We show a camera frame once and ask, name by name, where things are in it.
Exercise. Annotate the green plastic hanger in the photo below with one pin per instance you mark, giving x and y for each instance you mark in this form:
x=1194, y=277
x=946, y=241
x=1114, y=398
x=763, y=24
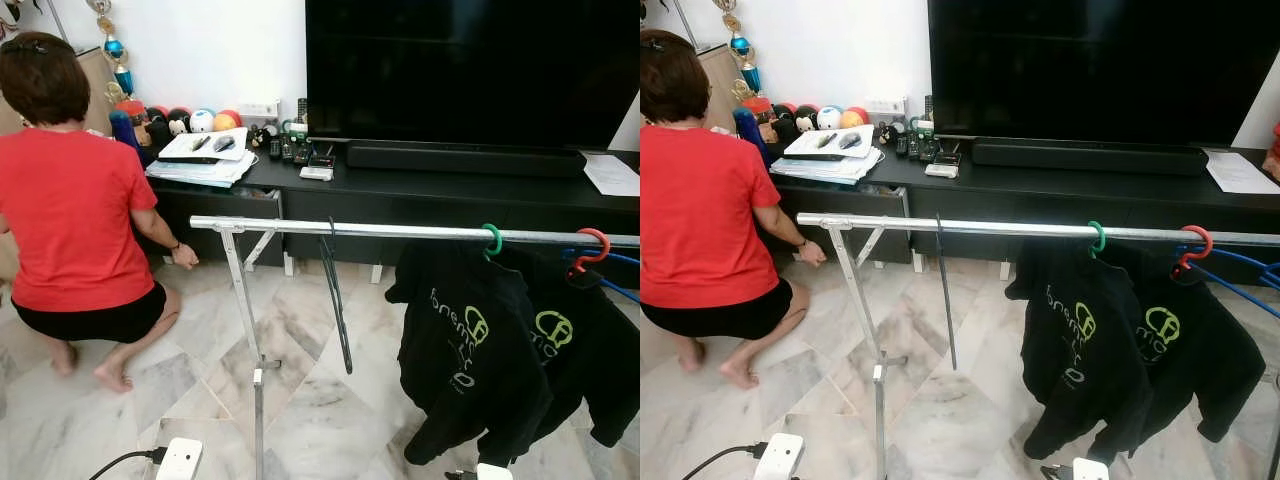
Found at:
x=484, y=240
x=1090, y=238

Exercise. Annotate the black t-shirt green print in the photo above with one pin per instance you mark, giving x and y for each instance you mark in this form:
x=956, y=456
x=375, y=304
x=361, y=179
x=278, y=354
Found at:
x=470, y=350
x=1080, y=370
x=590, y=370
x=1200, y=370

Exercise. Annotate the blue plastic hanger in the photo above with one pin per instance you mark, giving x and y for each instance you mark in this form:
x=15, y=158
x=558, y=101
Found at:
x=1240, y=294
x=625, y=259

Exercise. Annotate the red plastic hanger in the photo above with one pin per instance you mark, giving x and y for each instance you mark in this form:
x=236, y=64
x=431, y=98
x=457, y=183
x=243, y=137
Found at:
x=1206, y=243
x=603, y=245

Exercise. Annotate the white paper sheet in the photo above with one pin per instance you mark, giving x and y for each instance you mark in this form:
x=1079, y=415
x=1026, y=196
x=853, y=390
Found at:
x=612, y=175
x=1240, y=172

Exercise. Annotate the person in red shirt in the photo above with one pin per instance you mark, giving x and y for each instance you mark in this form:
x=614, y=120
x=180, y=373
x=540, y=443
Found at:
x=700, y=200
x=70, y=200

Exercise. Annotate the blue bottle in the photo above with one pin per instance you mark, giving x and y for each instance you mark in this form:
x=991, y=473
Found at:
x=122, y=130
x=748, y=130

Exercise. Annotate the light wood cabinet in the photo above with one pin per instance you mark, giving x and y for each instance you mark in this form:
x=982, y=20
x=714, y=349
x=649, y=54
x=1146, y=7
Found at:
x=98, y=85
x=720, y=85

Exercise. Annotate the red lid jar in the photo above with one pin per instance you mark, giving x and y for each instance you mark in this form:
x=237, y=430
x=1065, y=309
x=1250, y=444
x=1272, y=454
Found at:
x=757, y=105
x=130, y=108

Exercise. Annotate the black round plush toy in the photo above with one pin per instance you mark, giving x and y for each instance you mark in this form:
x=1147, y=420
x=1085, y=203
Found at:
x=158, y=128
x=807, y=118
x=785, y=125
x=180, y=120

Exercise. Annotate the white flat tray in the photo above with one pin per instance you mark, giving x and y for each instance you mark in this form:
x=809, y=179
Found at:
x=180, y=148
x=805, y=146

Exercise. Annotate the black soundbar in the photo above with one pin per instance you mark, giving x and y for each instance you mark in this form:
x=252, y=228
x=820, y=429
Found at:
x=465, y=160
x=1090, y=157

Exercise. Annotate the stack of papers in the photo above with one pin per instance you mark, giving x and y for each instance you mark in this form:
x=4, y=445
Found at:
x=200, y=172
x=825, y=170

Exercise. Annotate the gold and blue trophy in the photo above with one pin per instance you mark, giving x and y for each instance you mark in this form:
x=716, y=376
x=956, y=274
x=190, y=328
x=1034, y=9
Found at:
x=120, y=75
x=748, y=72

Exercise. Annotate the black television console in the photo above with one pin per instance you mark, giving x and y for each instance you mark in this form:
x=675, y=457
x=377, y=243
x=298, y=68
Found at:
x=1060, y=203
x=440, y=205

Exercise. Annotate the white and blue round toy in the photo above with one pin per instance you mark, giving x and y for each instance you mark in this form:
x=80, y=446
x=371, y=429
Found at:
x=202, y=120
x=829, y=117

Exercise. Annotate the silver metal clothes rack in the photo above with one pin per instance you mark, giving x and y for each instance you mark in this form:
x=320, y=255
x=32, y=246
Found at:
x=400, y=231
x=1000, y=228

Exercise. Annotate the black flat television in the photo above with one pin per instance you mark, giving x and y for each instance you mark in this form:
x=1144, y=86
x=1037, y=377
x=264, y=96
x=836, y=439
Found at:
x=1100, y=70
x=470, y=70

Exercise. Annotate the orange round toy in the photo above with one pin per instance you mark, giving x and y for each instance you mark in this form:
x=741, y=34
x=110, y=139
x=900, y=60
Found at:
x=227, y=120
x=853, y=117

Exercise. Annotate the white power socket box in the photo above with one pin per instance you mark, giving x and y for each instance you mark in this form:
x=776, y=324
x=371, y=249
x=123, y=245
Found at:
x=258, y=108
x=885, y=106

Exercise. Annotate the green and white gadget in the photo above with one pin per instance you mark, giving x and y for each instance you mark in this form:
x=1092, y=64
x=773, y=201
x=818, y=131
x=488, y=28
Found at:
x=922, y=128
x=295, y=130

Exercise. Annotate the small white box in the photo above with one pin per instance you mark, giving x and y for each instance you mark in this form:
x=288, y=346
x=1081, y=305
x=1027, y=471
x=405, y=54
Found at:
x=940, y=170
x=316, y=173

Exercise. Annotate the black remote control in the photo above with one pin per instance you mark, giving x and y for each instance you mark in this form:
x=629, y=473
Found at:
x=302, y=108
x=928, y=107

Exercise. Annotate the red figurine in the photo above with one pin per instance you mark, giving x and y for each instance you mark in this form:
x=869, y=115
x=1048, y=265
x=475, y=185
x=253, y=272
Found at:
x=1274, y=150

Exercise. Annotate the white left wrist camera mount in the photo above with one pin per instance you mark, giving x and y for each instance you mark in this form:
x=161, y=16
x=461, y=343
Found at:
x=180, y=460
x=780, y=457

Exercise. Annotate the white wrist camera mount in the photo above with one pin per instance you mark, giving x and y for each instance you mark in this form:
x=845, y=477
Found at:
x=1090, y=470
x=180, y=460
x=493, y=472
x=780, y=457

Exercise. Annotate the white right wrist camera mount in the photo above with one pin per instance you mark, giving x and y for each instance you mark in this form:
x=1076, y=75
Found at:
x=1090, y=470
x=493, y=472

